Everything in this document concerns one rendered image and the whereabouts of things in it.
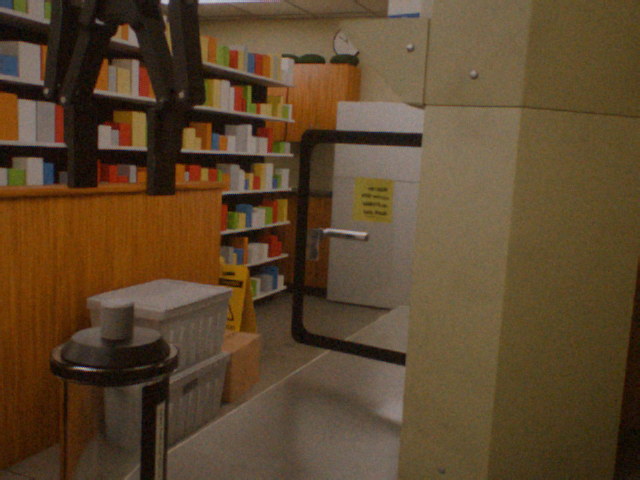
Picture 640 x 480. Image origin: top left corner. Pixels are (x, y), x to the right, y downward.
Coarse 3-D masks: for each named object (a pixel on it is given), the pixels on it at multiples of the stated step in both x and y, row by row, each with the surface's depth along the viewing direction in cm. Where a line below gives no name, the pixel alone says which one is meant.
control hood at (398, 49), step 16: (352, 32) 83; (368, 32) 83; (384, 32) 82; (400, 32) 81; (416, 32) 80; (368, 48) 83; (384, 48) 82; (400, 48) 81; (416, 48) 80; (384, 64) 82; (400, 64) 81; (416, 64) 81; (384, 80) 83; (400, 80) 82; (416, 80) 81; (400, 96) 82; (416, 96) 81
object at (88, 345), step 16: (112, 304) 59; (128, 304) 59; (112, 320) 59; (128, 320) 59; (80, 336) 59; (96, 336) 60; (112, 336) 59; (128, 336) 60; (144, 336) 60; (160, 336) 61; (64, 352) 58; (80, 352) 57; (96, 352) 57; (112, 352) 57; (128, 352) 57; (144, 352) 58; (160, 352) 59
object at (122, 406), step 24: (168, 360) 59; (72, 384) 57; (96, 384) 55; (120, 384) 56; (144, 384) 58; (72, 408) 57; (96, 408) 57; (120, 408) 57; (72, 432) 58; (96, 432) 57; (120, 432) 57; (72, 456) 58; (96, 456) 57; (120, 456) 57
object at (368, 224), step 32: (320, 160) 123; (352, 160) 120; (384, 160) 117; (416, 160) 114; (320, 192) 124; (352, 192) 121; (384, 192) 118; (416, 192) 115; (320, 224) 125; (352, 224) 121; (384, 224) 118; (320, 256) 125; (352, 256) 122; (384, 256) 119; (320, 288) 126; (352, 288) 123; (384, 288) 119; (320, 320) 126; (352, 320) 123; (384, 320) 120
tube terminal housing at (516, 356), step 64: (448, 0) 79; (512, 0) 76; (576, 0) 77; (448, 64) 79; (512, 64) 76; (576, 64) 78; (448, 128) 80; (512, 128) 77; (576, 128) 80; (448, 192) 81; (512, 192) 78; (576, 192) 81; (448, 256) 82; (512, 256) 79; (576, 256) 83; (448, 320) 82; (512, 320) 81; (576, 320) 84; (448, 384) 83; (512, 384) 82; (576, 384) 86; (448, 448) 84; (512, 448) 83; (576, 448) 87
